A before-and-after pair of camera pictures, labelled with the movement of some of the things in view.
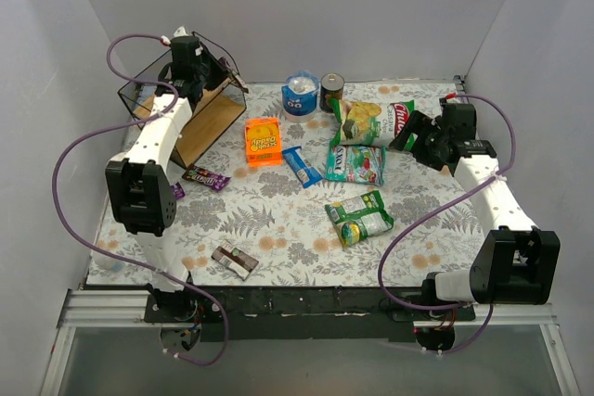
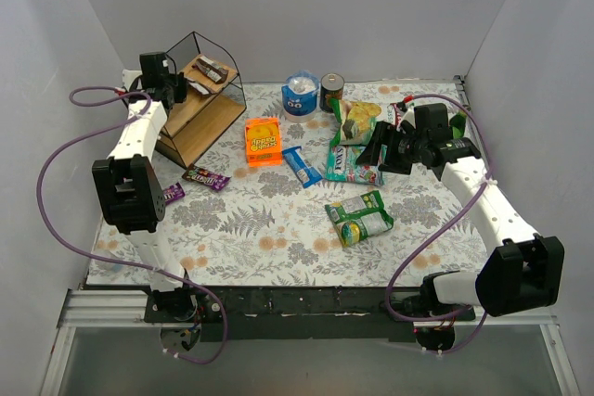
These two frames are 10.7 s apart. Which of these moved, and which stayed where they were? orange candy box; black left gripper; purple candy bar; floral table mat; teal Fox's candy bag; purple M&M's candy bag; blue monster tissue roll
Moved: black left gripper
Stayed: orange candy box; floral table mat; teal Fox's candy bag; blue monster tissue roll; purple candy bar; purple M&M's candy bag
